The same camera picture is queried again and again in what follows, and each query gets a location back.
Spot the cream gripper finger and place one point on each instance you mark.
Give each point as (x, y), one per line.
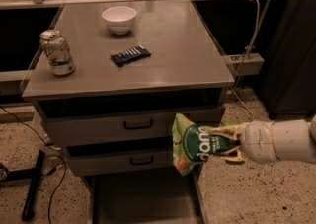
(233, 156)
(233, 132)

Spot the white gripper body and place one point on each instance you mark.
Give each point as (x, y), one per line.
(256, 142)

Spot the green rice chip bag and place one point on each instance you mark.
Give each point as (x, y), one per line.
(193, 144)

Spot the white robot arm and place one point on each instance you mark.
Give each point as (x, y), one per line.
(293, 140)

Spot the middle grey drawer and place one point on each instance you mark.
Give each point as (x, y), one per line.
(125, 156)

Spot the grey drawer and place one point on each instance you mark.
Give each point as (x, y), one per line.
(156, 196)
(125, 156)
(86, 130)

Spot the bottom grey drawer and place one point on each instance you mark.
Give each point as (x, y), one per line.
(156, 196)

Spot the grey drawer cabinet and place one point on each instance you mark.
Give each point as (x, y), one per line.
(185, 69)

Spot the top grey drawer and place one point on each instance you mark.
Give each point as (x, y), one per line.
(86, 130)

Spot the dark cabinet at right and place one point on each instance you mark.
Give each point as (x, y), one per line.
(287, 81)

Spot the dark blue snack bar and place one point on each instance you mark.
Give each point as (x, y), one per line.
(130, 55)

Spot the white ceramic bowl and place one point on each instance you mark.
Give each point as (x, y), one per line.
(119, 19)

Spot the green white soda can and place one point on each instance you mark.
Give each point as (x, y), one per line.
(57, 52)

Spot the black floor stand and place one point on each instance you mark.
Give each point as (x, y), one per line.
(34, 175)

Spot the grey metal bracket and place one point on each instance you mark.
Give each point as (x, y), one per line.
(244, 66)

